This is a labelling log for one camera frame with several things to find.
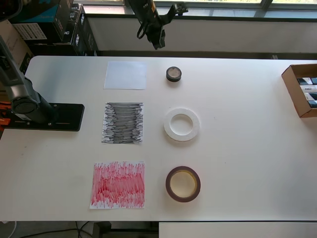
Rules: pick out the black box teal lettering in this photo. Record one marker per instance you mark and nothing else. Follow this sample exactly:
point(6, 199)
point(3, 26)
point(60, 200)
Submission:
point(42, 15)

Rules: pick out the blank white paper sheet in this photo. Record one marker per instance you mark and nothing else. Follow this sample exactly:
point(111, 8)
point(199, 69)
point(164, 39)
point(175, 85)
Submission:
point(123, 74)

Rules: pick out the white panel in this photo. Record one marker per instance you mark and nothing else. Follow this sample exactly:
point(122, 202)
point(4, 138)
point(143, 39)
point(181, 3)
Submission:
point(223, 230)

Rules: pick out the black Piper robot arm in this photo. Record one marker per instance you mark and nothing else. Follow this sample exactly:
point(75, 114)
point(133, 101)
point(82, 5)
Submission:
point(27, 106)

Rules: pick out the red tape roll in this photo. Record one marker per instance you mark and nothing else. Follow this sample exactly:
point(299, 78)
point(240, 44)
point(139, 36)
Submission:
point(184, 199)

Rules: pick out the small black white carton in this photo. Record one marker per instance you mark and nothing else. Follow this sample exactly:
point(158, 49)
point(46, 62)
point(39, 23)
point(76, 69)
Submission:
point(305, 81)
point(308, 88)
point(312, 104)
point(310, 97)

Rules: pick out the tall GX760A cardboard box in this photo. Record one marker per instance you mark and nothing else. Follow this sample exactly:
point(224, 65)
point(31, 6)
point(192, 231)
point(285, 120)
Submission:
point(12, 32)

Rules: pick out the white tape roll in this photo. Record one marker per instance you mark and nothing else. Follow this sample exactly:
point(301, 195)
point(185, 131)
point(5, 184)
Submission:
point(168, 129)

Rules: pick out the black box red print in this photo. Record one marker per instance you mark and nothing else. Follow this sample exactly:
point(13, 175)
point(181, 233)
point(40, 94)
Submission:
point(68, 24)

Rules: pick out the black box white label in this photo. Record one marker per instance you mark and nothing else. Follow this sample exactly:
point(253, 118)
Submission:
point(29, 31)

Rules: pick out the open shallow cardboard box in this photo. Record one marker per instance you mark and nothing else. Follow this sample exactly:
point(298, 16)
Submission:
point(289, 81)

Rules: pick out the black tape roll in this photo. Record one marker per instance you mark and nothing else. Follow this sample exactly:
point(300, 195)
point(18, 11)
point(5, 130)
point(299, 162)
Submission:
point(173, 80)

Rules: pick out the red scribbled paper sheet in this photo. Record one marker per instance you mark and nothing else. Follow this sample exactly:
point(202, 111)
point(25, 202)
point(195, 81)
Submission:
point(116, 186)

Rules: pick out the camera board with bracket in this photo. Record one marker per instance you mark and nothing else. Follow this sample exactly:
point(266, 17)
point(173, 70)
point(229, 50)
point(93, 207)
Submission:
point(180, 8)

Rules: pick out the dark patterned box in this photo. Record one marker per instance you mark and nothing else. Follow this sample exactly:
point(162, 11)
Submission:
point(86, 37)

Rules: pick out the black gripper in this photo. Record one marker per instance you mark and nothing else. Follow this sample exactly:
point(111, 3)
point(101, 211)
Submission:
point(153, 27)

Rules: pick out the black table leg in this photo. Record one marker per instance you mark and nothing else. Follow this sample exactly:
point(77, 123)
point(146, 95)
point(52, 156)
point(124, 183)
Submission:
point(101, 230)

